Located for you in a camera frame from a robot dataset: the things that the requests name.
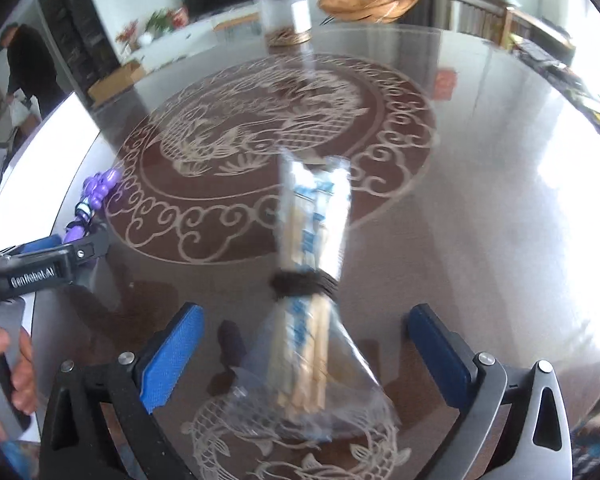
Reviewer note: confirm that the small wooden bench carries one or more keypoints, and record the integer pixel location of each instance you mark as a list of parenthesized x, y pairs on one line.
[(237, 20)]

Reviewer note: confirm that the white storage box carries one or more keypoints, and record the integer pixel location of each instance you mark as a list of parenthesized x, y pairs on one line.
[(45, 170)]

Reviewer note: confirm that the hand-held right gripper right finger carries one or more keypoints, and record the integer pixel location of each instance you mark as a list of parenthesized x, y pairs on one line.
[(440, 360)]

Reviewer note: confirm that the clear jar with black lid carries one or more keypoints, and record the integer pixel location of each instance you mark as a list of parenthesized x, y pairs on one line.
[(285, 15)]

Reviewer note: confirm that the purple toy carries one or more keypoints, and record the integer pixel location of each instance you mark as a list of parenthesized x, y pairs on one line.
[(100, 187)]

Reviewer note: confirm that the wooden railing bench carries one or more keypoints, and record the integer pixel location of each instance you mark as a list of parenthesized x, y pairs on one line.
[(505, 20)]

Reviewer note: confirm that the white television cabinet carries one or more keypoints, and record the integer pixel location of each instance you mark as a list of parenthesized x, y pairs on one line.
[(185, 40)]

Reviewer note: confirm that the bushy green potted plant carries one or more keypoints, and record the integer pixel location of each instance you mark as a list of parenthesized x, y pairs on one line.
[(157, 21)]

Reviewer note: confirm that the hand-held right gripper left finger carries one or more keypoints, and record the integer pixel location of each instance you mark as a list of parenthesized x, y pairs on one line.
[(172, 355)]

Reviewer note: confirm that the black bookcase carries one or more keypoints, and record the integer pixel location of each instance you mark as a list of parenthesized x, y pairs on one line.
[(77, 30)]

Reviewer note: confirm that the brown cardboard box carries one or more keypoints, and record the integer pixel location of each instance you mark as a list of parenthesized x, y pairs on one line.
[(115, 82)]

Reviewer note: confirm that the person's left hand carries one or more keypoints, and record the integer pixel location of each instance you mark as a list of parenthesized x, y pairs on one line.
[(22, 370)]

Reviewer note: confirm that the bag of wooden sticks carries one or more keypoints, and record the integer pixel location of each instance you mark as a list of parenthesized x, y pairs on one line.
[(307, 230)]

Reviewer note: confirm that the red gift box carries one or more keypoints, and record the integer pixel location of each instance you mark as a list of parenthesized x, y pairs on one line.
[(180, 17)]

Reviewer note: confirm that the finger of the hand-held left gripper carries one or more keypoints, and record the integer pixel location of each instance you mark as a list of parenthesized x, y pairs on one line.
[(45, 244), (92, 247)]

